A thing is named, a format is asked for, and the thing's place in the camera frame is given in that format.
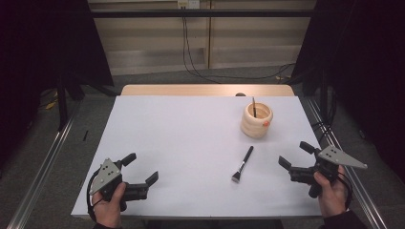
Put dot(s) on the thin dark orange-tipped brush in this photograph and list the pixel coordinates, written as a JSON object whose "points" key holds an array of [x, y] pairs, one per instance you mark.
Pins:
{"points": [[254, 108]]}

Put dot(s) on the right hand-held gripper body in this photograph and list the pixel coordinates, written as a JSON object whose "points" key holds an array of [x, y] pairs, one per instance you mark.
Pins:
{"points": [[337, 157]]}

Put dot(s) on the person's right hand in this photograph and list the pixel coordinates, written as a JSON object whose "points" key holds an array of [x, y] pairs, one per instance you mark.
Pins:
{"points": [[334, 197]]}

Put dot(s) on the cream ringed brush holder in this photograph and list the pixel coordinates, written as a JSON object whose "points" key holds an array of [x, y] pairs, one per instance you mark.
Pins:
{"points": [[254, 127]]}

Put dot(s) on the aluminium floor rail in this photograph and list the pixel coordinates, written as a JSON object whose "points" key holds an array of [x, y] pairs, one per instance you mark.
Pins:
{"points": [[359, 184], [41, 168]]}

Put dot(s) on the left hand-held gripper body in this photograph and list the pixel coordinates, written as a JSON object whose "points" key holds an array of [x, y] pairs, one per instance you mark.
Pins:
{"points": [[106, 176]]}

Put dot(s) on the black curtain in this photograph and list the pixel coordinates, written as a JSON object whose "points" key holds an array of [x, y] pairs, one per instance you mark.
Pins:
{"points": [[359, 63], [47, 41]]}

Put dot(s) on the person's left hand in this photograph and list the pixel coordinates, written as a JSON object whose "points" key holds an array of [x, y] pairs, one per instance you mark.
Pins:
{"points": [[108, 213]]}

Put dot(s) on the wooden table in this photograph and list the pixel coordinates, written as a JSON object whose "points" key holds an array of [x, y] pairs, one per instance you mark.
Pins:
{"points": [[191, 90]]}

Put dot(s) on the white table mat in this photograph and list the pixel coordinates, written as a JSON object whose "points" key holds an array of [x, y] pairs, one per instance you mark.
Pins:
{"points": [[191, 143]]}

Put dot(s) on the black metal stand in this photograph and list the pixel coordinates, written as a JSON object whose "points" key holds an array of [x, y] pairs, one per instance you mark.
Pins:
{"points": [[62, 105]]}

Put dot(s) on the small black floor object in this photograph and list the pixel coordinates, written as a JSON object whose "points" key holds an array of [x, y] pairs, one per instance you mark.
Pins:
{"points": [[85, 135]]}

